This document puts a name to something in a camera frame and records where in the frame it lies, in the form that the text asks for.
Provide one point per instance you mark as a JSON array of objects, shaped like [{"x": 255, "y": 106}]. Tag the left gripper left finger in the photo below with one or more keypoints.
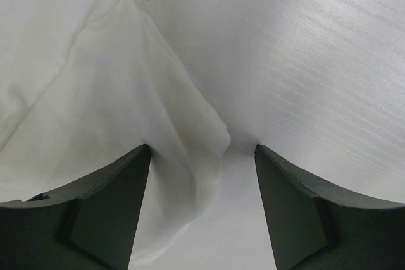
[{"x": 89, "y": 223}]

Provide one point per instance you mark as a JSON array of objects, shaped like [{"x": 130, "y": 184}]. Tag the white floral print t-shirt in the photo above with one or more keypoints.
[{"x": 83, "y": 82}]

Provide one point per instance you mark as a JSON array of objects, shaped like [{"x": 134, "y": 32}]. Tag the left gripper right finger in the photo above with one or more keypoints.
[{"x": 316, "y": 224}]

